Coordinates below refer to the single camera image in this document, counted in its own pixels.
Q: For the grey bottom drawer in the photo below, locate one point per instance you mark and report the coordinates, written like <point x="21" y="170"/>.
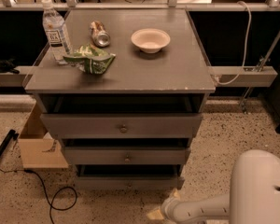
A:
<point x="146" y="177"/>

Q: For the grey drawer cabinet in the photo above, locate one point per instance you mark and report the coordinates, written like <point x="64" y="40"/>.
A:
<point x="174" y="80"/>

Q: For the cardboard box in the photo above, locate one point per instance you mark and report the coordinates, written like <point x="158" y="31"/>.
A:
<point x="38" y="149"/>

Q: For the white paper bowl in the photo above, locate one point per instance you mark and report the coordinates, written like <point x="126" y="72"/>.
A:
<point x="150" y="40"/>

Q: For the grey top drawer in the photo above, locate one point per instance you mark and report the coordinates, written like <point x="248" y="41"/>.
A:
<point x="68" y="126"/>

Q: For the green chip bag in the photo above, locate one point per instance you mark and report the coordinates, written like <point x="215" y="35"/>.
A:
<point x="90" y="59"/>

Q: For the clear plastic water bottle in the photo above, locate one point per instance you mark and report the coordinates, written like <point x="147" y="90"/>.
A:
<point x="56" y="32"/>

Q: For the black bar on floor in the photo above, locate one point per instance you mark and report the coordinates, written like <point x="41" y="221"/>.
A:
<point x="11" y="136"/>

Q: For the crushed metal can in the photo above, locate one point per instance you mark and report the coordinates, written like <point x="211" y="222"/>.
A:
<point x="99" y="35"/>

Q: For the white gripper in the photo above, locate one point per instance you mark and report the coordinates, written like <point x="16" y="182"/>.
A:
<point x="171" y="206"/>

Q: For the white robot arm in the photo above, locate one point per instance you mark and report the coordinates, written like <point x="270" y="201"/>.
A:
<point x="254" y="196"/>

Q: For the grey middle drawer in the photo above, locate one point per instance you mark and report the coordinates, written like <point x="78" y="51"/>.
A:
<point x="125" y="155"/>

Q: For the black object on rail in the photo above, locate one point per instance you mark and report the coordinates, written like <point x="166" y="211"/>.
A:
<point x="7" y="66"/>

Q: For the grey drawer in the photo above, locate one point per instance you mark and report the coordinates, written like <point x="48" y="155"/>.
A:
<point x="68" y="126"/>
<point x="125" y="155"/>
<point x="146" y="177"/>

